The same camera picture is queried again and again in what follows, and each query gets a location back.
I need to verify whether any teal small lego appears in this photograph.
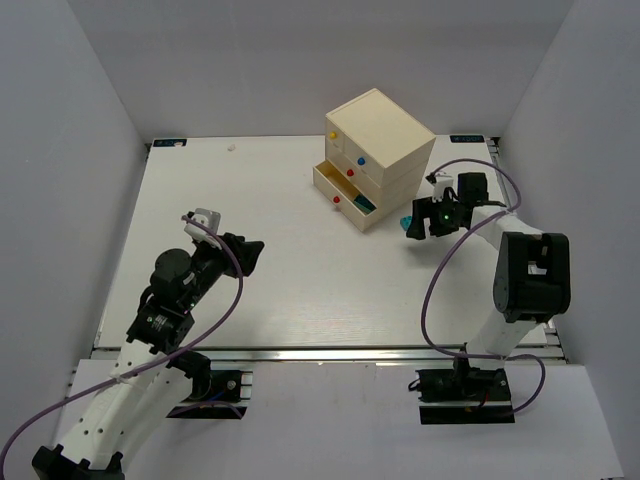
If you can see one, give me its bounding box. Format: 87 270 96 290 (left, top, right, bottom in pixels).
400 216 413 232

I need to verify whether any teal long lego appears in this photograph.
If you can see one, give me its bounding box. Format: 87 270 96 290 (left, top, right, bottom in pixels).
353 195 376 214

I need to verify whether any cream wooden drawer cabinet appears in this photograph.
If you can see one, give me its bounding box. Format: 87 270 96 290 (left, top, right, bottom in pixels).
313 88 436 232

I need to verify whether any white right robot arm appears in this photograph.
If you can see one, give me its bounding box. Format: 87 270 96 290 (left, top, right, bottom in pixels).
403 172 571 380

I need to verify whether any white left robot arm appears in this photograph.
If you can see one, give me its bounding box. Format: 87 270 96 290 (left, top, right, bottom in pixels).
32 233 265 479

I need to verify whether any right blue table label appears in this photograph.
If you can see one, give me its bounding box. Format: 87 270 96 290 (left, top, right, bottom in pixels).
449 134 485 144

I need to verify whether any blue table label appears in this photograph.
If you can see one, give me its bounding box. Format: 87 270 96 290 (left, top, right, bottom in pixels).
152 139 187 148
449 134 485 144

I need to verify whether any left blue table label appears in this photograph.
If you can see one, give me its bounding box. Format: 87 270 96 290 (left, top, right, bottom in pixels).
152 139 187 148

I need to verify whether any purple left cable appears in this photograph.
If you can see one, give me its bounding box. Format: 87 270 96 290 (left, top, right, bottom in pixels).
0 214 246 474

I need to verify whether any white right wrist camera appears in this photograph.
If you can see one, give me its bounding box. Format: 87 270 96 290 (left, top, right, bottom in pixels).
426 172 453 202

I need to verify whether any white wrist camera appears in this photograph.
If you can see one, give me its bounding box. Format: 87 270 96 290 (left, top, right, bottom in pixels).
181 208 221 250
426 172 453 202

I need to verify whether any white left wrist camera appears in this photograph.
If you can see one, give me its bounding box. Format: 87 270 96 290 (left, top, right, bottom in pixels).
181 208 221 250

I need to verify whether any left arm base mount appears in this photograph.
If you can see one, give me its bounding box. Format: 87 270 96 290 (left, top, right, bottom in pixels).
167 351 252 420

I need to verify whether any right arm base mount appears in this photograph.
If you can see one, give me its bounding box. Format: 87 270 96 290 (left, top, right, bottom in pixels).
408 359 515 425

